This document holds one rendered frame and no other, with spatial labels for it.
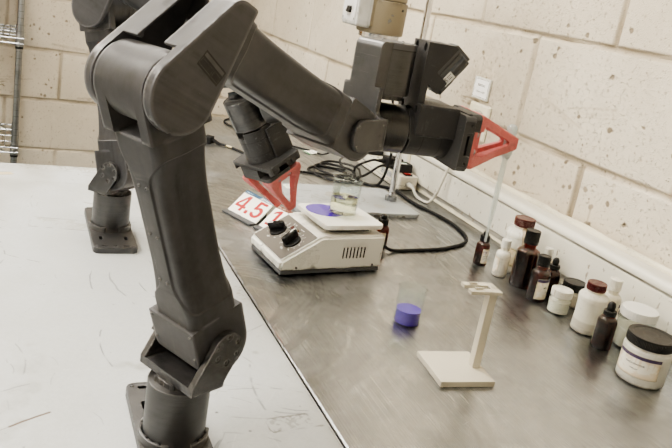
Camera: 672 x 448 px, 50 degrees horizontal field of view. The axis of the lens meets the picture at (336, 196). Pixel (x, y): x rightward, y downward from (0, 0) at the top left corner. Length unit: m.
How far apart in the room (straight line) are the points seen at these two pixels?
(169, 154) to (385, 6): 1.04
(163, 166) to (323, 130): 0.19
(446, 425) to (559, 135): 0.81
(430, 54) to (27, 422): 0.57
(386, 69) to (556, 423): 0.49
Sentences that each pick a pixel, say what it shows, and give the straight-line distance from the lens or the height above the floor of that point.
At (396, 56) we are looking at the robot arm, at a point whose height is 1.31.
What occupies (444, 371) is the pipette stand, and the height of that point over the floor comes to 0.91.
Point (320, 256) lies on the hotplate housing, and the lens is 1.22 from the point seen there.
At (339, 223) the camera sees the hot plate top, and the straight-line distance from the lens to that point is 1.24.
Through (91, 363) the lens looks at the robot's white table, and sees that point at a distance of 0.92.
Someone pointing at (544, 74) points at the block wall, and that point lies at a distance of 1.62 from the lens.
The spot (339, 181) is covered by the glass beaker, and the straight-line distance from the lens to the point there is 1.25.
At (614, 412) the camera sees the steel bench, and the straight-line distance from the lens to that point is 1.06.
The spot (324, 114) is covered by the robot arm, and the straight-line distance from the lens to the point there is 0.72.
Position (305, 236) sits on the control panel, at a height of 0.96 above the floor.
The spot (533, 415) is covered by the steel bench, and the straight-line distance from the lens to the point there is 0.98.
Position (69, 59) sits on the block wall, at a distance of 3.52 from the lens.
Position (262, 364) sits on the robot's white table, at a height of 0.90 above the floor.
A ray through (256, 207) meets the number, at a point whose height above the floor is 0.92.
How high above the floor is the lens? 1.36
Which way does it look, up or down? 16 degrees down
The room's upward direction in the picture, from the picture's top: 10 degrees clockwise
